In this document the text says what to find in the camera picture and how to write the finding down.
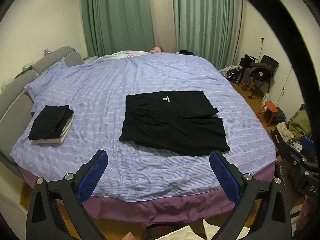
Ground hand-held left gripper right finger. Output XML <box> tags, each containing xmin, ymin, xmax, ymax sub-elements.
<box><xmin>209</xmin><ymin>150</ymin><xmax>292</xmax><ymax>240</ymax></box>

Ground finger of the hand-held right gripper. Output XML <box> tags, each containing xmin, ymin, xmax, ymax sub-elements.
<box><xmin>299</xmin><ymin>135</ymin><xmax>315</xmax><ymax>155</ymax></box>

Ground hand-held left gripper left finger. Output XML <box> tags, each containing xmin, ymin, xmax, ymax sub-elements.
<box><xmin>26</xmin><ymin>149</ymin><xmax>108</xmax><ymax>240</ymax></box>

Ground black pants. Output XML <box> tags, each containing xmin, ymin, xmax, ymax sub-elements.
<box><xmin>119</xmin><ymin>90</ymin><xmax>230</xmax><ymax>157</ymax></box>

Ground person's right hand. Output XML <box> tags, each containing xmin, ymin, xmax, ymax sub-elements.
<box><xmin>296</xmin><ymin>196</ymin><xmax>313</xmax><ymax>230</ymax></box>

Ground olive green clothing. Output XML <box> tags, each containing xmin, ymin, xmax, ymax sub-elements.
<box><xmin>287</xmin><ymin>110</ymin><xmax>312</xmax><ymax>137</ymax></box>

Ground white clothing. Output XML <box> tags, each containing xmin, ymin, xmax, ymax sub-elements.
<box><xmin>276</xmin><ymin>122</ymin><xmax>302</xmax><ymax>146</ymax></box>

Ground black box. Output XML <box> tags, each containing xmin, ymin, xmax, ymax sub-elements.
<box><xmin>271</xmin><ymin>126</ymin><xmax>288</xmax><ymax>153</ymax></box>

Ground orange stool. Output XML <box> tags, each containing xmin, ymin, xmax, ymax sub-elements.
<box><xmin>256</xmin><ymin>101</ymin><xmax>278</xmax><ymax>127</ymax></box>

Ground folded beige clothing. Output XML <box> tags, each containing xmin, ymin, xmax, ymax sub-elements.
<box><xmin>34</xmin><ymin>116</ymin><xmax>75</xmax><ymax>145</ymax></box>

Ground folded black clothing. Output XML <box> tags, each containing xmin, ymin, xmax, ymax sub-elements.
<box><xmin>28</xmin><ymin>105</ymin><xmax>74</xmax><ymax>141</ymax></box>

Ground white quilted cloth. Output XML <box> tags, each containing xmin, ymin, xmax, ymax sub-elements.
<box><xmin>160</xmin><ymin>219</ymin><xmax>250</xmax><ymax>240</ymax></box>

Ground black chair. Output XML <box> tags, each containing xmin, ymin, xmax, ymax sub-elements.
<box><xmin>246</xmin><ymin>54</ymin><xmax>279</xmax><ymax>98</ymax></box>

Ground bed with lilac floral sheet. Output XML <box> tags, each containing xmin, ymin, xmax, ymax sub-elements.
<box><xmin>10</xmin><ymin>51</ymin><xmax>278</xmax><ymax>225</ymax></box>

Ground black bag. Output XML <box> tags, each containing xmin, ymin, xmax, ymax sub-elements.
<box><xmin>239</xmin><ymin>54</ymin><xmax>258</xmax><ymax>68</ymax></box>

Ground lilac floral pillow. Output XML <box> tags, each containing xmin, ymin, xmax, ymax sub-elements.
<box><xmin>24</xmin><ymin>57</ymin><xmax>75</xmax><ymax>100</ymax></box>

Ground grey padded headboard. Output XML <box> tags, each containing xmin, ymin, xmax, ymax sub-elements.
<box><xmin>0</xmin><ymin>46</ymin><xmax>84</xmax><ymax>178</ymax></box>

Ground pink floral quilt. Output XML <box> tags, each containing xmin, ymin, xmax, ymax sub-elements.
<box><xmin>84</xmin><ymin>50</ymin><xmax>150</xmax><ymax>62</ymax></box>

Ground green curtain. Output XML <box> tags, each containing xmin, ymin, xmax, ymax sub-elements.
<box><xmin>80</xmin><ymin>0</ymin><xmax>155</xmax><ymax>57</ymax></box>
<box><xmin>171</xmin><ymin>0</ymin><xmax>244</xmax><ymax>72</ymax></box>

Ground beige sheer curtain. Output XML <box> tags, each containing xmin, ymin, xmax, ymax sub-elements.
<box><xmin>146</xmin><ymin>0</ymin><xmax>177</xmax><ymax>53</ymax></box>

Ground thin wall cable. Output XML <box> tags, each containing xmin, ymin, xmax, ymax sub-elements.
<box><xmin>278</xmin><ymin>66</ymin><xmax>293</xmax><ymax>103</ymax></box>

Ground thick black cable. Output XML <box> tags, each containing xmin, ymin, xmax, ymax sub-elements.
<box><xmin>222</xmin><ymin>0</ymin><xmax>316</xmax><ymax>133</ymax></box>

